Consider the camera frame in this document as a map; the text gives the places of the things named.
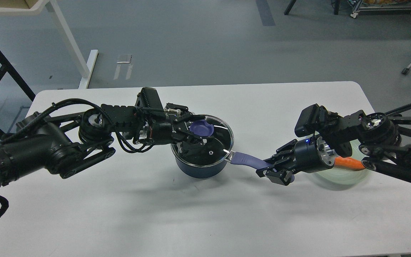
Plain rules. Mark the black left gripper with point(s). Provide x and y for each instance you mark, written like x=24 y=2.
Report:
x=162 y=131

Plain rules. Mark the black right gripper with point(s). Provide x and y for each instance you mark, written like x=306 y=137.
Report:
x=309 y=155

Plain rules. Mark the glass lid with purple knob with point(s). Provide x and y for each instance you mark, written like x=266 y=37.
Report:
x=212 y=141

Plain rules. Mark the blue saucepan with purple handle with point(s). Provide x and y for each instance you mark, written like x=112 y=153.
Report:
x=235 y=158

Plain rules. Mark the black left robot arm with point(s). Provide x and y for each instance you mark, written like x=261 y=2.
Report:
x=75 y=134

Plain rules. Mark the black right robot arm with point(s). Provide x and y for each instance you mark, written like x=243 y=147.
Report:
x=385 y=141

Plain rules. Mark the orange toy carrot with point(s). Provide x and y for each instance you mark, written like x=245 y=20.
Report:
x=349 y=163

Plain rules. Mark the metal wheeled cart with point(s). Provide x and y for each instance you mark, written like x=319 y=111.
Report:
x=378 y=6

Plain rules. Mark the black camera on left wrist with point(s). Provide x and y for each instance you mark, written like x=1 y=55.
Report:
x=148 y=97

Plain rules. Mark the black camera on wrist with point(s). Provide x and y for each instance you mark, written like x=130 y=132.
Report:
x=312 y=118
x=148 y=97

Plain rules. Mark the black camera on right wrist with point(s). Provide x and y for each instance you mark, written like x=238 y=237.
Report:
x=312 y=118

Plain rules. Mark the white table leg frame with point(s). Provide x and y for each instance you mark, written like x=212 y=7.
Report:
x=43 y=15

